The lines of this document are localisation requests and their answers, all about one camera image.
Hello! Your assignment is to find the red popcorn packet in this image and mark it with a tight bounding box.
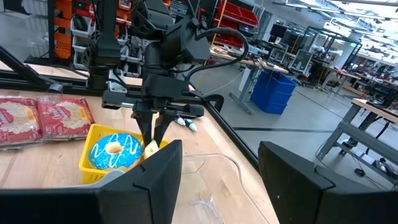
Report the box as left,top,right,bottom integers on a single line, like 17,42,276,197
36,95,96,142
0,95,44,149

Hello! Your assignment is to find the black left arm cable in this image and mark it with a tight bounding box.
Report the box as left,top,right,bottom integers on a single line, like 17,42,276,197
185,27,249,82

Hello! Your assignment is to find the blue plastic crate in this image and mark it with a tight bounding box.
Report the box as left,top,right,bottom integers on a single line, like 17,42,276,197
250,70,299,115

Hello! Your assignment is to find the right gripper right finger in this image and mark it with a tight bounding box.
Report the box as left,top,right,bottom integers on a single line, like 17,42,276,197
257,141,398,224

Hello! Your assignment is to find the red storage bin shelf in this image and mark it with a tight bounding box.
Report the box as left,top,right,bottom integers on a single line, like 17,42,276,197
212,0,259,49

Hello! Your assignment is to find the clear plastic container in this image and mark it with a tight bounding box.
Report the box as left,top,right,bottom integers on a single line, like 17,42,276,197
171,152,272,224

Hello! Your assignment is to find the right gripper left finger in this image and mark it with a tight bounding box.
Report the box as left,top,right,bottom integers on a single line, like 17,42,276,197
0,139,183,224

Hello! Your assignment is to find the black monitor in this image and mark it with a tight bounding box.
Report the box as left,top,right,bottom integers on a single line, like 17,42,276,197
269,23,289,44

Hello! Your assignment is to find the yellow plastic basket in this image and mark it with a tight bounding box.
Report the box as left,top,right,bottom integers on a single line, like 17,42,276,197
78,123,170,185

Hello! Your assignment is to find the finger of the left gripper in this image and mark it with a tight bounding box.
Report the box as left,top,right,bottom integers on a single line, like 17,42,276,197
132,110,154,147
154,113,178,147

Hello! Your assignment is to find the wooden workbench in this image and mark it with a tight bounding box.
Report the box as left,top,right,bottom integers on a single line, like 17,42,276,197
316,97,398,187
208,43,290,116

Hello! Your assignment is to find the orange white bin rack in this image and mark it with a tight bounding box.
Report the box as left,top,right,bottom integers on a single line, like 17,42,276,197
51,0,147,78

